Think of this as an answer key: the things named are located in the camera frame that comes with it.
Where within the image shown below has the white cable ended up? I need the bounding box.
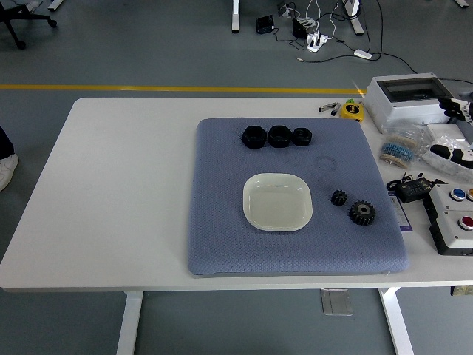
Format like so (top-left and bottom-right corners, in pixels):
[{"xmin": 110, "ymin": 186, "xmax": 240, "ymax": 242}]
[{"xmin": 305, "ymin": 0, "xmax": 338, "ymax": 38}]

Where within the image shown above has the white flat box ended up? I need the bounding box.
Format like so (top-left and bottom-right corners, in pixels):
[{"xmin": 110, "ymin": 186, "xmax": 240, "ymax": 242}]
[{"xmin": 426, "ymin": 124, "xmax": 463, "ymax": 143}]

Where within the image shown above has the clear bag of parts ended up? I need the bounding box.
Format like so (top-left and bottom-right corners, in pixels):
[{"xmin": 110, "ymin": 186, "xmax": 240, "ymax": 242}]
[{"xmin": 421, "ymin": 135, "xmax": 473, "ymax": 182}]

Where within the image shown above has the bag of blue resistors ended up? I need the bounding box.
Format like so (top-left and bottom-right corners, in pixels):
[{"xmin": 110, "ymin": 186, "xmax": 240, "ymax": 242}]
[{"xmin": 378, "ymin": 124, "xmax": 432, "ymax": 170}]

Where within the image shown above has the blue-grey textured mat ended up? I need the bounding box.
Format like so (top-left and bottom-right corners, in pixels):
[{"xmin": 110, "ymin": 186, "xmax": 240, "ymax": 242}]
[{"xmin": 186, "ymin": 117, "xmax": 410, "ymax": 277}]

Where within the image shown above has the large black hex nut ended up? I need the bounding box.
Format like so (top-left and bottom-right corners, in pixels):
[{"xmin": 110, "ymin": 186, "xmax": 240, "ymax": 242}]
[
  {"xmin": 267, "ymin": 125, "xmax": 293, "ymax": 149},
  {"xmin": 242, "ymin": 125, "xmax": 266, "ymax": 149}
]

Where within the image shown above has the black box device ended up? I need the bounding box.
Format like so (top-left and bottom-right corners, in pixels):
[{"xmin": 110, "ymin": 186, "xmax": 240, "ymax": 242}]
[{"xmin": 255, "ymin": 15, "xmax": 275, "ymax": 35}]

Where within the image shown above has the white box red button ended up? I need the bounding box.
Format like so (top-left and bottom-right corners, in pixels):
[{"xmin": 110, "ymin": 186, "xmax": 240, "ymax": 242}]
[{"xmin": 428, "ymin": 209, "xmax": 473, "ymax": 256}]

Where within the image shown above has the white square plate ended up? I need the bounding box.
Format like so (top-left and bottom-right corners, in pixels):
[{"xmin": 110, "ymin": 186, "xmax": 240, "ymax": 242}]
[{"xmin": 242, "ymin": 172, "xmax": 314, "ymax": 233}]

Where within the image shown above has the black office chair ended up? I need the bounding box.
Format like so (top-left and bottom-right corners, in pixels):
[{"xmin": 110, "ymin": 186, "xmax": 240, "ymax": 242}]
[{"xmin": 0, "ymin": 0, "xmax": 58, "ymax": 50}]

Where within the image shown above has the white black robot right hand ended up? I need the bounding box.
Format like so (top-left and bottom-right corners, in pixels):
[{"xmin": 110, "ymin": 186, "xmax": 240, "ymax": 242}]
[{"xmin": 430, "ymin": 95, "xmax": 473, "ymax": 166}]

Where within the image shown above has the black floor cable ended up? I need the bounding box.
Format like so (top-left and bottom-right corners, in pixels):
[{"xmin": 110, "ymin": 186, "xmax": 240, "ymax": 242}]
[{"xmin": 296, "ymin": 0, "xmax": 421, "ymax": 74}]

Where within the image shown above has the purple white card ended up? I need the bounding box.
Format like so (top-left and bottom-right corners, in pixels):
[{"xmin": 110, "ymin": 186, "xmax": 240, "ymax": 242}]
[{"xmin": 387, "ymin": 184, "xmax": 413, "ymax": 233}]

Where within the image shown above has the person's leg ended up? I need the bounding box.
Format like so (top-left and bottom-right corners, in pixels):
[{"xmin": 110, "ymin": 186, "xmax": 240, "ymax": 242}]
[{"xmin": 0, "ymin": 125, "xmax": 16, "ymax": 158}]

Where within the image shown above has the yellow floor tape line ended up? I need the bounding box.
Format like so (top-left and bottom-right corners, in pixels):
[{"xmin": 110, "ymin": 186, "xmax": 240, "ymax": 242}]
[{"xmin": 0, "ymin": 84, "xmax": 369, "ymax": 93}]

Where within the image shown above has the small black gear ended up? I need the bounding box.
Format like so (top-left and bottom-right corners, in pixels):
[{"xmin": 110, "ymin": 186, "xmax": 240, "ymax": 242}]
[{"xmin": 330, "ymin": 189, "xmax": 349, "ymax": 207}]

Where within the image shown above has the yellow tape measure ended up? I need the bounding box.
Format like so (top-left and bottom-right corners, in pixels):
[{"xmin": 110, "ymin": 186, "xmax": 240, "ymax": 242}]
[{"xmin": 339, "ymin": 98, "xmax": 365, "ymax": 122}]

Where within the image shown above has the metal floor plate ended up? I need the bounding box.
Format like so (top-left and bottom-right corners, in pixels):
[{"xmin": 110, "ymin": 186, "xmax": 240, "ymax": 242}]
[{"xmin": 320, "ymin": 288, "xmax": 353, "ymax": 317}]

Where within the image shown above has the white power strip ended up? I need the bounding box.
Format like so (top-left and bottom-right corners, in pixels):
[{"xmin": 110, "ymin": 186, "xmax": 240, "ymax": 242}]
[{"xmin": 306, "ymin": 33, "xmax": 331, "ymax": 53}]

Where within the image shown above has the black power adapter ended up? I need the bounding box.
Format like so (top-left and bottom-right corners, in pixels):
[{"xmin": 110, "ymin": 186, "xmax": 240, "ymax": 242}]
[{"xmin": 387, "ymin": 173, "xmax": 446, "ymax": 203}]

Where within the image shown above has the person's white shoe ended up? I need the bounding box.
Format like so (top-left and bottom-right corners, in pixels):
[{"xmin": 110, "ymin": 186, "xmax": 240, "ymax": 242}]
[{"xmin": 0, "ymin": 153, "xmax": 19, "ymax": 192}]

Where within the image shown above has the small black hex nut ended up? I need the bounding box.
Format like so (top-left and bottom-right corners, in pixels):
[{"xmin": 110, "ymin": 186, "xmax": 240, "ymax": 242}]
[{"xmin": 293, "ymin": 126, "xmax": 314, "ymax": 148}]

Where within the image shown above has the white table leg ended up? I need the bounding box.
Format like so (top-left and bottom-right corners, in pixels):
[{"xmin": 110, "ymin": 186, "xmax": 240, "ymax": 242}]
[
  {"xmin": 116, "ymin": 291, "xmax": 144, "ymax": 355},
  {"xmin": 378, "ymin": 287, "xmax": 415, "ymax": 355}
]

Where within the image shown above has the grey electrical enclosure box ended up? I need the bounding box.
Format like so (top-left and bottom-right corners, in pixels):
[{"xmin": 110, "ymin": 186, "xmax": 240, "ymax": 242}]
[{"xmin": 361, "ymin": 72, "xmax": 460, "ymax": 134}]

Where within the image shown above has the large black gear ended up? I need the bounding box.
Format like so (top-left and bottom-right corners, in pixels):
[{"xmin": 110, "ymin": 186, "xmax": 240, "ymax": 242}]
[{"xmin": 348, "ymin": 200, "xmax": 377, "ymax": 226}]

